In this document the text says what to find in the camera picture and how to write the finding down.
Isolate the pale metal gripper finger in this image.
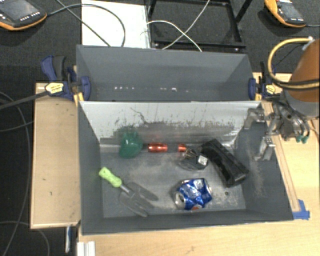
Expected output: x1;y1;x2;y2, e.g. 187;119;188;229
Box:
243;107;266;131
254;136;276;161

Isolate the black glossy box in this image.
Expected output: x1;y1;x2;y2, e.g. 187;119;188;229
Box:
199;138;250;189

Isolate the crushed blue drink can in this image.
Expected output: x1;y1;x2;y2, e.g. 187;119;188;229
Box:
173;177;214;212

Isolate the long red metallic cylinder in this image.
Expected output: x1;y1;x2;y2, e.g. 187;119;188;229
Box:
147;142;168;154

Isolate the grey metal bin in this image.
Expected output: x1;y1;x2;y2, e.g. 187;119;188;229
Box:
75;44;295;236

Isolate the pale wood flat board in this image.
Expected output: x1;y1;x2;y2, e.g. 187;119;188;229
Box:
29;82;82;230

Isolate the green-handled garden fork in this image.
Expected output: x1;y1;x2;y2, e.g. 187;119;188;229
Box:
98;166;160;218

